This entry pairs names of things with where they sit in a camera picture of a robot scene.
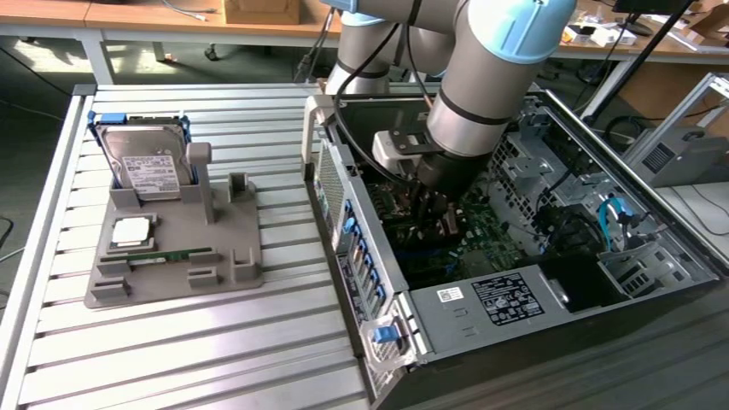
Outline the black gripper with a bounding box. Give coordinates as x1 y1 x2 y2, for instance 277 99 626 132
413 150 493 202

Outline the black graphics card metal bracket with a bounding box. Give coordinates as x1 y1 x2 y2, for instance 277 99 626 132
392 190 466 249

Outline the CPU socket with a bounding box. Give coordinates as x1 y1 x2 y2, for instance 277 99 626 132
389 182 421 214

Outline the green Dell motherboard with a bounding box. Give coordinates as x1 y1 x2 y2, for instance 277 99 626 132
364 170 530 291

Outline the silver disk bay cage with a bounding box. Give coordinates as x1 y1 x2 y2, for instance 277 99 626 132
490 127 570 206

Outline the open black silver PC case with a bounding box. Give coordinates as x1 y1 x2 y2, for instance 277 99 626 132
300 87 724 409

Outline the silver chipset heat sink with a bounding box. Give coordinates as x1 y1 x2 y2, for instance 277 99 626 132
461 250 497 278

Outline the grey power supply unit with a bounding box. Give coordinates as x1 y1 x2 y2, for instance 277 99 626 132
404 263 576 358

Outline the silver disk bay tray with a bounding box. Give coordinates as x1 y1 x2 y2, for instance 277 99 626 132
597 241 694 300

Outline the white black small box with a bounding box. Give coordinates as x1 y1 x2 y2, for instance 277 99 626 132
562 23 597 44

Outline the black tripod pole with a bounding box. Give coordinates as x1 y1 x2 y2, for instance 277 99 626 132
580 0 702 125

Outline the grey controller box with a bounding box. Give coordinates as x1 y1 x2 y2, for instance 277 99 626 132
624 126 729 189

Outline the black monitor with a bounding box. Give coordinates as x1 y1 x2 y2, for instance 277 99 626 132
612 0 656 36

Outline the brown cardboard box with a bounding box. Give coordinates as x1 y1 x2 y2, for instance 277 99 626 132
686 6 729 50
223 0 301 25

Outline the green RAM stick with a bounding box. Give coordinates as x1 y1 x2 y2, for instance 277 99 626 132
121 248 212 264

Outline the silver hard disk white label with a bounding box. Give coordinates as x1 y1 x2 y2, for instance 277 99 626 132
93 121 189 202

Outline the grey plastic parts rack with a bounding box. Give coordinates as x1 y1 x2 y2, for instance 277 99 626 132
83 143 267 309

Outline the silver CPU chip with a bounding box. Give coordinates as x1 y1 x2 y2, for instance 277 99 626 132
111 216 159 249

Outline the blue plastic disk carrier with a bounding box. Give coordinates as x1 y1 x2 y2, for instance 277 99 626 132
85 109 199 191

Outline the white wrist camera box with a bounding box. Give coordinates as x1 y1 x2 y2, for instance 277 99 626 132
370 130 442 173

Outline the black wire bundle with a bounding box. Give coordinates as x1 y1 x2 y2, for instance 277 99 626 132
534 200 602 257

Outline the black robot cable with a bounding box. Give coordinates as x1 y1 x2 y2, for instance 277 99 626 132
293 0 434 187

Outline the light blue wire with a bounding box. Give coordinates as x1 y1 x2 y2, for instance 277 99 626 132
596 192 634 257

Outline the aluminium profile frame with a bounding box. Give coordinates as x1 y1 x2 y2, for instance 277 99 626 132
654 71 729 138

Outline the wooden desk white frame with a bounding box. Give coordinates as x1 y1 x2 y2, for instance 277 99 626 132
0 0 342 86
537 0 729 67

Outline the white cable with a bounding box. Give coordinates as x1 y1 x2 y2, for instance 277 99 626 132
161 0 221 21

